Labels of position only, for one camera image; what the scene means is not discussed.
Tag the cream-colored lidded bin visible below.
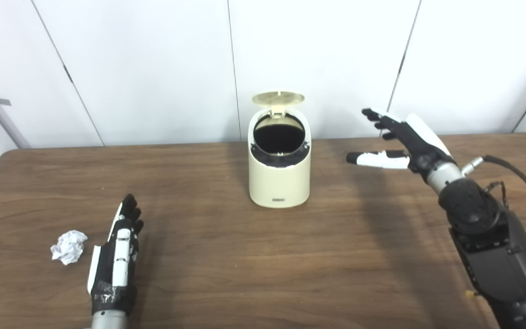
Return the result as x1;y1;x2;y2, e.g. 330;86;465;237
248;91;312;209

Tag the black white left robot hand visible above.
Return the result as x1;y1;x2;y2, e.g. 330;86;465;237
87;194;144;317

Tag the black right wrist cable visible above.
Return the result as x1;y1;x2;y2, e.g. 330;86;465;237
462;154;526;231

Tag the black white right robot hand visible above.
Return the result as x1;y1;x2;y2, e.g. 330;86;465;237
346;108;458;183

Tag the grey wall corner post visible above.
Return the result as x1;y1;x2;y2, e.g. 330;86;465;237
0;64;32;149

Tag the white paper ball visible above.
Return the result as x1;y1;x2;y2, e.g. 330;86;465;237
50;230;88;266

